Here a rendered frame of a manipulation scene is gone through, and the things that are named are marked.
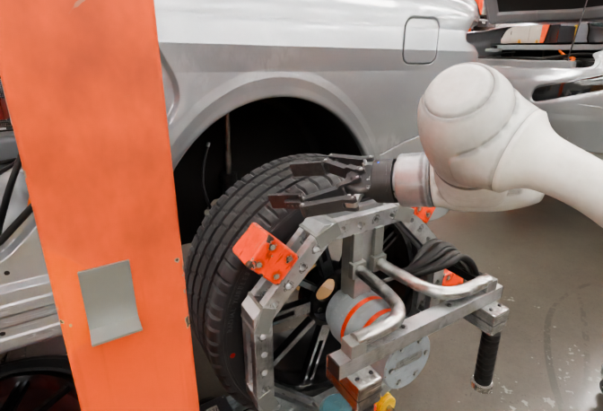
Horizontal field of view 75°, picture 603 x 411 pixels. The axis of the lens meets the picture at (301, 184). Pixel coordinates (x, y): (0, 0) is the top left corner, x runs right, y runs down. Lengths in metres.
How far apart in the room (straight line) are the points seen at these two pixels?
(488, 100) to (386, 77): 0.98
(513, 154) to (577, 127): 2.84
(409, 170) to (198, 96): 0.63
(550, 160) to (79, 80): 0.51
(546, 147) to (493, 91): 0.08
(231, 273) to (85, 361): 0.31
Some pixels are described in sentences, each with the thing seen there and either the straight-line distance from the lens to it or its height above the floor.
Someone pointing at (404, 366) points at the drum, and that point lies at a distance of 0.89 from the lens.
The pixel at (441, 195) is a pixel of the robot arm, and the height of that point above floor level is 1.24.
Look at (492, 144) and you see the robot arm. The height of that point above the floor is 1.35.
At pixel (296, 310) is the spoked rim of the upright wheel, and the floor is 0.86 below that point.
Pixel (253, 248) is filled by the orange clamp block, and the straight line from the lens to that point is 0.73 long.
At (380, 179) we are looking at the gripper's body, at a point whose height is 1.25.
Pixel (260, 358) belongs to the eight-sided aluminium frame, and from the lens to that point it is 0.85.
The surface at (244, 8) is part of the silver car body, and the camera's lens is 1.13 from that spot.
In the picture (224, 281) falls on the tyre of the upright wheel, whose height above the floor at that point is 1.00.
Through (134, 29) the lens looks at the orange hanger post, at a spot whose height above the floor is 1.47.
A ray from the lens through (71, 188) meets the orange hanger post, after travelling 0.53.
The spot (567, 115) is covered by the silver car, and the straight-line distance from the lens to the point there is 3.28.
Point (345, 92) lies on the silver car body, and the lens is 1.30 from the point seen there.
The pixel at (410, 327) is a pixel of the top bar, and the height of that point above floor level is 0.98.
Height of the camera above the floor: 1.45
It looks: 19 degrees down
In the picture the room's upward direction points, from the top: straight up
